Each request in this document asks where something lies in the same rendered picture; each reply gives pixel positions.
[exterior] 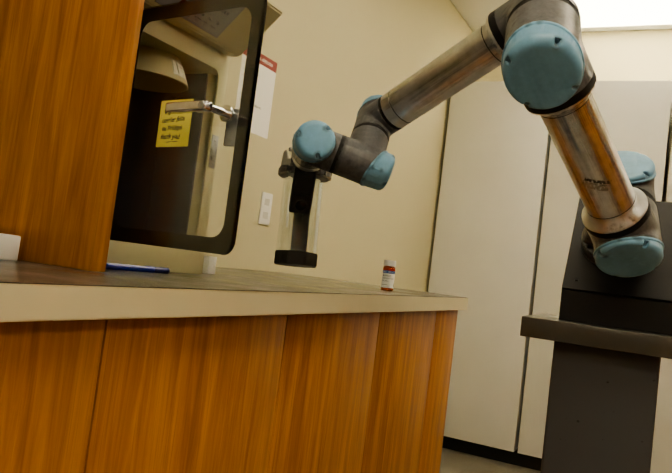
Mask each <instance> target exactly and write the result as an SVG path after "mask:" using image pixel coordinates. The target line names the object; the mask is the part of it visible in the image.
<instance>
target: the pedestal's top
mask: <svg viewBox="0 0 672 473"><path fill-rule="evenodd" d="M520 336H525V337H532V338H538V339H545V340H551V341H557V342H564V343H570V344H577V345H583V346H590V347H596V348H603V349H609V350H615V351H622V352H628V353H635V354H641V355H648V356H654V357H661V358H667V359H672V336H670V335H663V334H656V333H649V332H642V331H635V330H628V329H621V328H614V327H607V326H600V325H593V324H586V323H579V322H572V321H565V320H559V316H558V315H551V314H536V315H527V316H522V320H521V329H520Z"/></svg>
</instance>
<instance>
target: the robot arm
mask: <svg viewBox="0 0 672 473"><path fill-rule="evenodd" d="M500 65H501V71H502V76H503V80H504V84H505V86H506V88H507V90H508V92H509V93H510V95H511V96H512V97H513V98H514V99H515V100H516V101H518V102H519V103H521V104H524V106H525V108H526V109H527V111H528V112H530V113H531V114H534V115H540V116H541V118H542V120H543V122H544V124H545V126H546V128H547V130H548V132H549V134H550V136H551V138H552V141H553V143H554V145H555V147H556V149H557V151H558V153H559V155H560V157H561V159H562V161H563V163H564V165H565V167H566V169H567V171H568V173H569V175H570V177H571V179H572V181H573V184H574V186H575V188H576V190H577V192H578V194H579V196H580V198H581V200H582V202H583V204H584V208H583V210H582V214H581V217H582V221H583V224H584V226H585V227H584V229H583V232H582V236H581V248H582V251H583V253H584V255H585V256H586V257H587V259H588V260H590V261H591V262H592V263H594V264H595V265H597V267H598V268H599V269H600V270H601V271H603V272H604V273H606V274H608V275H611V276H617V277H625V278H626V277H637V276H641V275H644V274H647V273H649V272H651V271H653V270H654V269H655V268H656V267H657V266H659V265H660V264H661V262H662V260H663V256H664V253H663V250H664V244H663V242H662V237H661V230H660V223H659V217H658V210H657V204H656V197H655V190H654V181H655V177H656V171H655V164H654V162H653V161H652V160H651V159H650V158H649V157H648V156H646V155H644V154H640V153H638V152H634V151H617V150H616V147H615V145H614V143H613V140H612V138H611V136H610V133H609V131H608V129H607V126H606V124H605V122H604V119H603V117H602V115H601V112H600V110H599V108H598V105H597V103H596V101H595V98H594V96H593V94H592V91H593V89H594V87H595V85H596V82H597V77H596V74H595V72H594V69H593V66H592V64H591V62H590V59H589V57H588V54H587V52H586V50H585V47H584V44H583V41H582V34H581V16H580V12H579V8H578V6H577V4H576V2H575V1H574V0H508V1H507V2H505V3H504V4H502V5H501V6H500V7H498V8H497V9H495V10H494V11H492V12H491V13H490V14H488V16H487V19H486V23H485V24H484V25H483V26H481V27H480V28H479V29H477V30H476V31H474V32H473V33H471V34H470V35H469V36H467V37H466V38H464V39H463V40H461V41H460V42H458V43H457V44H456V45H454V46H453V47H451V48H450V49H448V50H447V51H446V52H444V53H443V54H441V55H440V56H438V57H437V58H436V59H434V60H433V61H431V62H430V63H428V64H427V65H425V66H424V67H423V68H421V69H420V70H418V71H417V72H415V73H414V74H413V75H411V76H410V77H408V78H407V79H405V80H404V81H403V82H401V83H400V84H398V85H397V86H395V87H394V88H392V89H391V90H390V91H388V92H387V93H385V94H384V95H372V96H370V97H368V98H366V99H365V100H364V102H363V103H362V106H361V107H360V108H359V110H358V113H357V117H356V122H355V125H354V128H353V131H352V133H351V136H350V137H347V136H345V135H342V134H339V133H337V132H334V131H333V130H332V129H331V128H330V126H329V125H327V124H326V123H324V122H322V121H319V120H310V121H307V122H305V123H303V124H302V125H301V126H300V127H299V128H298V130H297V131H296V132H295V134H294V135H293V140H292V147H289V152H291V154H292V155H291V158H289V156H288V151H287V150H285V151H284V153H283V157H282V162H281V166H280V167H279V169H278V175H279V176H280V177H281V178H286V177H288V176H293V182H292V189H291V195H290V202H289V212H291V213H299V214H310V213H311V207H312V200H313V194H314V188H315V182H316V179H319V180H320V181H322V182H323V183H325V182H328V181H331V177H332V173H333V174H335V175H338V176H340V177H343V178H345V179H348V180H350V181H353V182H356V183H358V184H360V185H361V186H366V187H369V188H372V189H375V190H382V189H383V188H384V187H385V186H386V184H387V183H388V180H389V178H390V176H391V173H392V171H393V168H394V165H395V156H394V155H392V154H390V153H388V151H386V150H387V146H388V142H389V139H390V136H391V135H392V134H394V133H395V132H397V131H399V130H400V129H402V128H403V127H405V126H406V125H408V124H409V123H411V122H412V121H414V120H416V119H417V118H419V117H420V116H422V115H423V114H425V113H426V112H428V111H430V110H431V109H433V108H434V107H436V106H437V105H439V104H441V103H442V102H444V101H445V100H447V99H448V98H450V97H452V96H453V95H455V94H456V93H458V92H459V91H461V90H463V89H464V88H466V87H467V86H469V85H470V84H472V83H474V82H475V81H477V80H478V79H480V78H481V77H483V76H484V75H486V74H488V73H489V72H491V71H492V70H494V69H495V68H497V67H499V66H500Z"/></svg>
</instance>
